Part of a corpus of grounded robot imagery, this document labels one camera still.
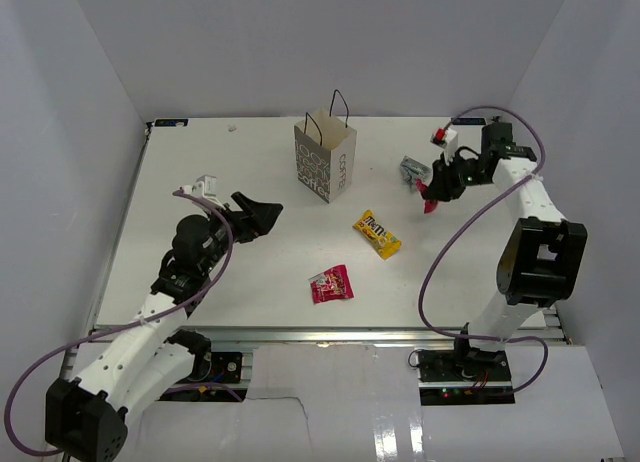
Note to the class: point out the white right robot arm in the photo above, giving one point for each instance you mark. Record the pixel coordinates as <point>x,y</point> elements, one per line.
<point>541,260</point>

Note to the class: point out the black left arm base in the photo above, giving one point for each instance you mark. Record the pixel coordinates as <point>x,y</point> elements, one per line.
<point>217,378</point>

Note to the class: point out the yellow M&M's packet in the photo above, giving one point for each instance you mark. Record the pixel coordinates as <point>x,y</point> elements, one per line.
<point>384,242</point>

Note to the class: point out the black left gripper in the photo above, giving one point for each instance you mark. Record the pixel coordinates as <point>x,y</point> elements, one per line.
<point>264,214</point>

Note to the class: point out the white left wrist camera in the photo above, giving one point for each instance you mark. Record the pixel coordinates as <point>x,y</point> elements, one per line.
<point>205,187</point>

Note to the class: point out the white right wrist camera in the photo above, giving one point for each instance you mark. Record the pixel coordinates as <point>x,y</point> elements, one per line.
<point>447,140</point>

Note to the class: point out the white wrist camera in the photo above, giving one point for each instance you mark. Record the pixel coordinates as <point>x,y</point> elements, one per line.
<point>447,140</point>
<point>205,187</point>

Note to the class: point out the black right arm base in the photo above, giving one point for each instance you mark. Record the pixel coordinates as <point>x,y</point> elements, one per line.
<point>445,380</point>

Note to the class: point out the red candy packet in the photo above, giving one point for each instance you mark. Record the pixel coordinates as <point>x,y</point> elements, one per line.
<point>331,284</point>

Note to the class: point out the silver crumpled wrapper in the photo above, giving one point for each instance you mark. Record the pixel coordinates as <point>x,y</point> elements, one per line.
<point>414,172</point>

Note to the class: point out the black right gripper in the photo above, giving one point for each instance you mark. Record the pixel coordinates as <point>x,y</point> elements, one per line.
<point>442,186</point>

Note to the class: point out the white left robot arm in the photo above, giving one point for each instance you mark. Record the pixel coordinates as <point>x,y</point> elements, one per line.
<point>88,417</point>

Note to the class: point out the pink candy packet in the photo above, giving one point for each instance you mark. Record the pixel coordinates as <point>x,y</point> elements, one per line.
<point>429,205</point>

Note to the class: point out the grey paper coffee bag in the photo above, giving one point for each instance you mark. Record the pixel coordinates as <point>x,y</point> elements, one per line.
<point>325,146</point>

